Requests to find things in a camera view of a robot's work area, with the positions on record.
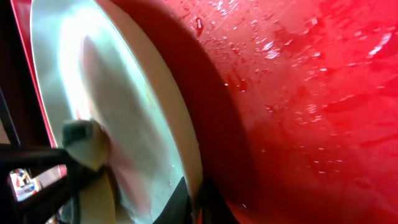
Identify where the red serving tray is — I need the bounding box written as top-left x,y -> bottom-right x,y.
11,0 -> 397,223

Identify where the green yellow sponge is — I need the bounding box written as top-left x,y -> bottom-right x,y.
62,119 -> 110,171

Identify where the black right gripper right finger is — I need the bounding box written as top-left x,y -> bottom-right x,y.
196,177 -> 239,224

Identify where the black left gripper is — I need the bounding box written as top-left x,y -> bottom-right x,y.
1,144 -> 104,223

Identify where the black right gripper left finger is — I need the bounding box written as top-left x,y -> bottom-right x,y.
153,177 -> 192,224

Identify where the light blue plate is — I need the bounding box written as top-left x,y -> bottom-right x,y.
30,0 -> 203,223

